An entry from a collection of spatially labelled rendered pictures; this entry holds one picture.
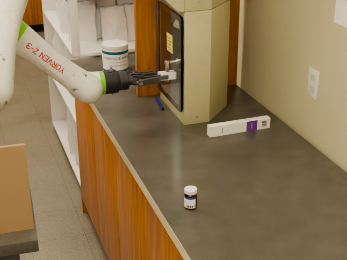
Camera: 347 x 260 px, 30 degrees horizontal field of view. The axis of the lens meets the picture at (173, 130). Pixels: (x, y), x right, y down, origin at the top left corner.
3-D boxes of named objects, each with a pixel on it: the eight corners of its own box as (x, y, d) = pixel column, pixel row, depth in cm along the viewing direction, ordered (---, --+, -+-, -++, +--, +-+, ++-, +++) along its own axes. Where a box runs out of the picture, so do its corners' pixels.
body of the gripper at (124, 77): (120, 75, 249) (143, 72, 252) (114, 68, 256) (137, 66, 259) (121, 93, 252) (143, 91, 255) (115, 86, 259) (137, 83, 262)
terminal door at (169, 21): (159, 88, 290) (158, 0, 274) (182, 113, 264) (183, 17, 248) (158, 88, 290) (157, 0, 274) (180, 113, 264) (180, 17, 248)
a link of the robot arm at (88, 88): (26, 24, 233) (7, 49, 232) (29, 25, 222) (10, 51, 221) (105, 83, 246) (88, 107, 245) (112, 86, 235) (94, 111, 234)
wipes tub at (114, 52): (125, 66, 335) (124, 37, 329) (131, 74, 324) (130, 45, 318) (100, 68, 331) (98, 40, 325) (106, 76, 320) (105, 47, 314)
